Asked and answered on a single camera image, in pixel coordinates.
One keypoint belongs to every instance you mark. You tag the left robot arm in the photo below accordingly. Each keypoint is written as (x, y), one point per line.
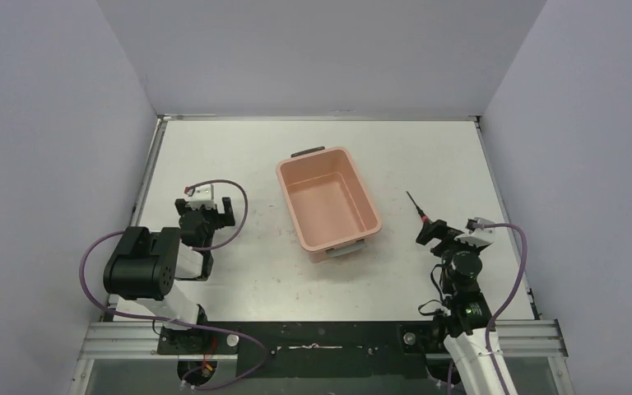
(145, 265)

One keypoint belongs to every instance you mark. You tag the black red screwdriver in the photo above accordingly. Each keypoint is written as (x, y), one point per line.
(416, 207)

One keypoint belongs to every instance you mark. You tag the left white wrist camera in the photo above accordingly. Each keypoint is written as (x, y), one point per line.
(199, 197)

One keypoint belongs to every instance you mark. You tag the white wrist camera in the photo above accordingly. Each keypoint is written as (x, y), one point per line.
(479, 233)
(199, 197)

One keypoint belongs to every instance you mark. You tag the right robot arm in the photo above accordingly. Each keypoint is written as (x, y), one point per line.
(464, 324)

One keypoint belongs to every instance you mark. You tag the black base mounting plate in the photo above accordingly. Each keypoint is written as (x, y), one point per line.
(255, 360)

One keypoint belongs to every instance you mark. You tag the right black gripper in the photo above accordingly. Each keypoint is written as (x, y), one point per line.
(437, 230)

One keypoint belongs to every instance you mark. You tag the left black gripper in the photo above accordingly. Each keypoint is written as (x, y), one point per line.
(205, 213)

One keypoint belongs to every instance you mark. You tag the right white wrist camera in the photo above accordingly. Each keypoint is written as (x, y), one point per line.
(479, 233)

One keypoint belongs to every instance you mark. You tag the aluminium frame rail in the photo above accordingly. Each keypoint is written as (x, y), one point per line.
(129, 340)

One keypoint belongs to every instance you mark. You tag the pink plastic bin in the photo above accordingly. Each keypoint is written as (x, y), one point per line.
(329, 204)

